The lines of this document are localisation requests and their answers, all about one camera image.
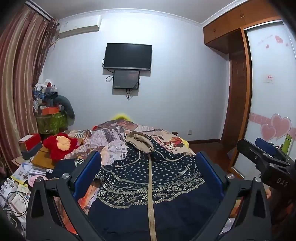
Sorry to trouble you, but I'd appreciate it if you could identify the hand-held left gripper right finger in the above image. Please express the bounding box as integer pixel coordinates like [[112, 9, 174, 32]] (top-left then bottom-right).
[[196, 151, 272, 241]]

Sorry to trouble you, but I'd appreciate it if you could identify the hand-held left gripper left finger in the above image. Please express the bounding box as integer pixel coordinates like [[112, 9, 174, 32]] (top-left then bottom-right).
[[25, 151, 109, 241]]

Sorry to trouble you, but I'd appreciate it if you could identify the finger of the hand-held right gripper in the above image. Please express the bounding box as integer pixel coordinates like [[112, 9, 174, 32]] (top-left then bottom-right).
[[255, 138, 289, 163], [236, 138, 271, 179]]

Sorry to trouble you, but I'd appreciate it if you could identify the navy patterned hooded garment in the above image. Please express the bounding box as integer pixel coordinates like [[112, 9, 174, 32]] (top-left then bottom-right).
[[87, 131, 234, 241]]

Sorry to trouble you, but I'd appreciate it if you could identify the pile of clothes and toys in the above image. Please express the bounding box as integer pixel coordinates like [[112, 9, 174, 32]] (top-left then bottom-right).
[[32, 79, 59, 114]]

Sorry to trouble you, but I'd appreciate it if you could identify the green bottle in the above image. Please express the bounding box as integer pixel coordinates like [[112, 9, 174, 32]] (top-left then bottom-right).
[[282, 134, 292, 154]]

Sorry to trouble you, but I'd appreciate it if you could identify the dark blue cloth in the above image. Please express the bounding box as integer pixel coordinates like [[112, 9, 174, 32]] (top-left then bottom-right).
[[46, 159, 77, 179]]

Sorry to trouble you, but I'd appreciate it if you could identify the printed blanket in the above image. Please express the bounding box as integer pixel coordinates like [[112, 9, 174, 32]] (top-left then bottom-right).
[[54, 119, 199, 234]]

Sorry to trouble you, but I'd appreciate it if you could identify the red plush toy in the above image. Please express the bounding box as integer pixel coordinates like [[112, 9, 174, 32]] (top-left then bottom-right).
[[43, 133, 79, 161]]

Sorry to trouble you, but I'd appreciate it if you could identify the brown cardboard box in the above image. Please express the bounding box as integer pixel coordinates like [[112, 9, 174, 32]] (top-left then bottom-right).
[[31, 148, 56, 170]]

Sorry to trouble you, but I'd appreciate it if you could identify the wooden wardrobe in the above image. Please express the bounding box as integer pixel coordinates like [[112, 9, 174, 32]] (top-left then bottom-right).
[[203, 0, 287, 144]]

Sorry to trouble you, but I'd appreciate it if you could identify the dark grey box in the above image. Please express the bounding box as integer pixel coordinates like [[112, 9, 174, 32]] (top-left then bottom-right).
[[21, 142, 43, 159]]

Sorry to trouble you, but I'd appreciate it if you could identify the green storage box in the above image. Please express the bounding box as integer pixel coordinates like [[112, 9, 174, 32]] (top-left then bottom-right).
[[36, 111, 68, 135]]

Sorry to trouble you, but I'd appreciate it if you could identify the red and white box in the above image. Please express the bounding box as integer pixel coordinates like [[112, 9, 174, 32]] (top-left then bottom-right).
[[18, 133, 42, 151]]

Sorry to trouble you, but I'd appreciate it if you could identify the pile of magazines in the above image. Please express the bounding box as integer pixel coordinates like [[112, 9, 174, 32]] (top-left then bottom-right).
[[10, 161, 48, 186]]

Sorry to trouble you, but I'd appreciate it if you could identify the grey neck pillow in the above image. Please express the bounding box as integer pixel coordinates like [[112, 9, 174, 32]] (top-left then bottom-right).
[[55, 95, 75, 118]]

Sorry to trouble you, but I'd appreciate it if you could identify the orange box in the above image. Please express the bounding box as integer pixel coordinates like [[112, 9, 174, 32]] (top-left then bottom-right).
[[42, 107, 61, 115]]

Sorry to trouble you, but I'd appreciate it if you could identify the white power strip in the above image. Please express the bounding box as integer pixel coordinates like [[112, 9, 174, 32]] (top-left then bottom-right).
[[0, 178, 20, 207]]

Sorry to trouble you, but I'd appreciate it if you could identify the frosted door with heart stickers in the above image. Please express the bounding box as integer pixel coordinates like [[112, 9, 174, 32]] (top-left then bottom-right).
[[232, 20, 296, 179]]

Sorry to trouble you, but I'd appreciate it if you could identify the striped red curtain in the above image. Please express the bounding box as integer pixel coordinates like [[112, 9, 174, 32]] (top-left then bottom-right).
[[0, 5, 58, 172]]

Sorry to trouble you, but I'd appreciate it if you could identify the white air conditioner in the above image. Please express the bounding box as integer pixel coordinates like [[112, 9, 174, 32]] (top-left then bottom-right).
[[56, 15, 102, 39]]

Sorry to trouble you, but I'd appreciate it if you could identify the tangle of cables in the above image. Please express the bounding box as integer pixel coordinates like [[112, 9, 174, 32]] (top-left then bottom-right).
[[0, 185, 30, 234]]

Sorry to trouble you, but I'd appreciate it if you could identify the white television cable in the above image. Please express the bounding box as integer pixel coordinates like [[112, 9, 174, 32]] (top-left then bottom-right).
[[102, 59, 114, 82]]

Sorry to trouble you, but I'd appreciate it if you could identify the small black wall monitor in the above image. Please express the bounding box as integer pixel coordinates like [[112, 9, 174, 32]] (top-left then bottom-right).
[[112, 70, 140, 90]]

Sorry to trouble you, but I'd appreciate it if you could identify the large black wall television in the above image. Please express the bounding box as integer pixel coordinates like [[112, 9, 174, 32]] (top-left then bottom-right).
[[103, 43, 152, 70]]

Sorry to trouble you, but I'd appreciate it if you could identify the white curtain rail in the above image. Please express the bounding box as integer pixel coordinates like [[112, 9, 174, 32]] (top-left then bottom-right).
[[24, 0, 53, 22]]

